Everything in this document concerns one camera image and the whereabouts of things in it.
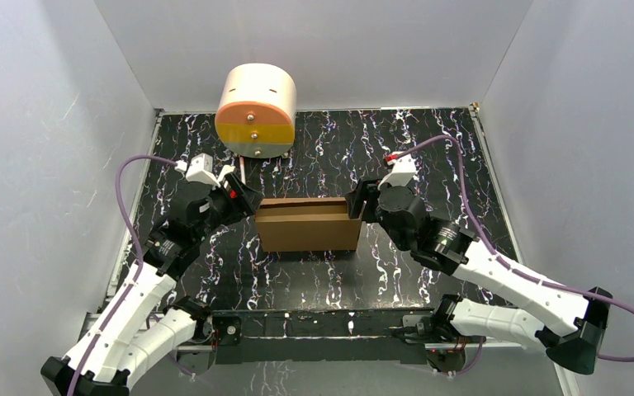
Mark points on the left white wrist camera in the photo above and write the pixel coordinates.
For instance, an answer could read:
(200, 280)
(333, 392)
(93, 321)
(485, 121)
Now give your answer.
(200, 169)

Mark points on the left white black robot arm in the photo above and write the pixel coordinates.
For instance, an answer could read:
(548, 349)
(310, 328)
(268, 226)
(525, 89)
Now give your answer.
(115, 353)

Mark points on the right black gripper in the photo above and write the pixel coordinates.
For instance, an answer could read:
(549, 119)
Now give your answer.
(365, 190)

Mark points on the round white drawer cabinet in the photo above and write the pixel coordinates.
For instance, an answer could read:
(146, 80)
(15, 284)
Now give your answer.
(256, 117)

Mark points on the white pink marker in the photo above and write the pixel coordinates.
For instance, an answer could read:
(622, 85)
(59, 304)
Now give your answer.
(242, 169)

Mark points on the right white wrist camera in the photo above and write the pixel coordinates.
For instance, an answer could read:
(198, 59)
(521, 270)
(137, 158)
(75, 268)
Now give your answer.
(402, 170)

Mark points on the brown cardboard box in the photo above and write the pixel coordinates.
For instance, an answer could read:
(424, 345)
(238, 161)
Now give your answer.
(306, 224)

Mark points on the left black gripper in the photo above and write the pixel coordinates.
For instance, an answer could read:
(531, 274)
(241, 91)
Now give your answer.
(238, 198)

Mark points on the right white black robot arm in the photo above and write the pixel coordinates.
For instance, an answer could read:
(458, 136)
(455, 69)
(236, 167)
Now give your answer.
(568, 326)

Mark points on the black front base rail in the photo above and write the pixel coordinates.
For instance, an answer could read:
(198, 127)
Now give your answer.
(336, 335)

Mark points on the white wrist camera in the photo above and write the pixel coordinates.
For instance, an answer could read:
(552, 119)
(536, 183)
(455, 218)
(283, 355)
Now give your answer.
(402, 170)
(200, 169)

